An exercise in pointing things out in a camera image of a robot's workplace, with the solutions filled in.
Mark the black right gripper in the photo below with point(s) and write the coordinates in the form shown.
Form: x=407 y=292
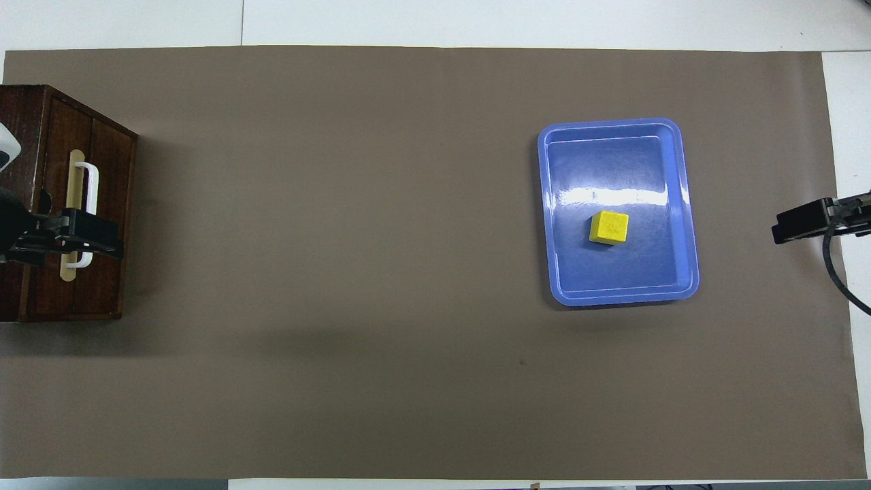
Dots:
x=850 y=214

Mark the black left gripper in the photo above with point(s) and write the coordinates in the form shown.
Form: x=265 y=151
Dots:
x=30 y=235

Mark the yellow block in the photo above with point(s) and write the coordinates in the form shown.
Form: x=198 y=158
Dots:
x=609 y=227

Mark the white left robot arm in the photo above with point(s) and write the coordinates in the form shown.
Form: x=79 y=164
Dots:
x=5 y=146

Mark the dark wooden cabinet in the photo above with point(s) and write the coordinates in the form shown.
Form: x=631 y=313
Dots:
x=112 y=286

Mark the blue plastic tray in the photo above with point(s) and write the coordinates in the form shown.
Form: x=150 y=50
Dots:
x=612 y=163

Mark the brown table mat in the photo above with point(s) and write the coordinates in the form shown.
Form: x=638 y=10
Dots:
x=381 y=272

